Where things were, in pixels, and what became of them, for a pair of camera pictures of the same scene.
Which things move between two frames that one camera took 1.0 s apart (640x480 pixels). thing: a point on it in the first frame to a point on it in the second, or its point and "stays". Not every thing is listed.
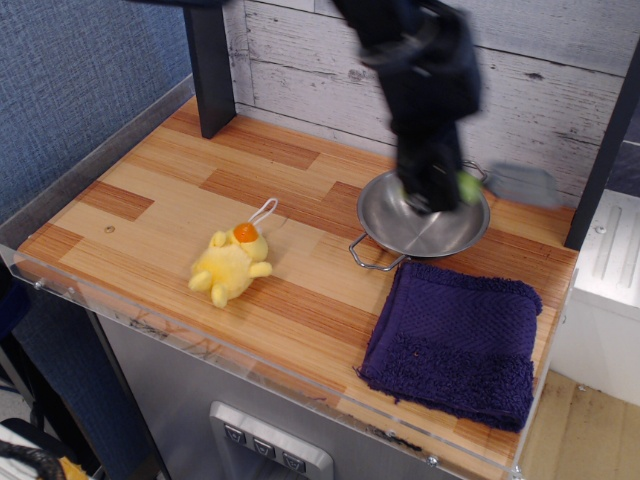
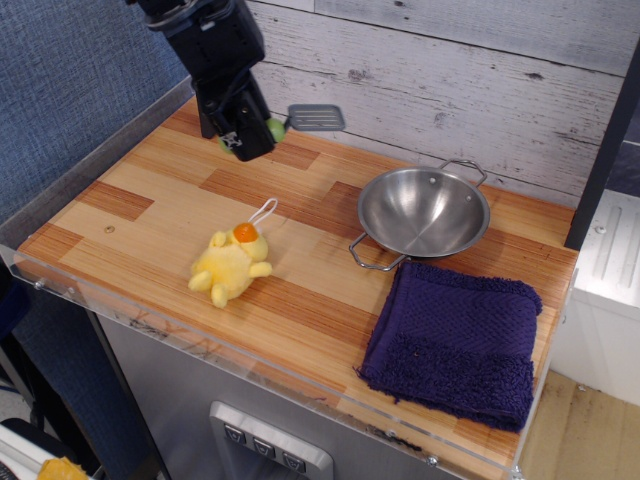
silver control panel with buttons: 244,449 stays
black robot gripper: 429,74 to 219,49
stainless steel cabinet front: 174,384 stays
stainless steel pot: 397,231 stays
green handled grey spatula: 516,184 to 318,117
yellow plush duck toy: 233,258 stays
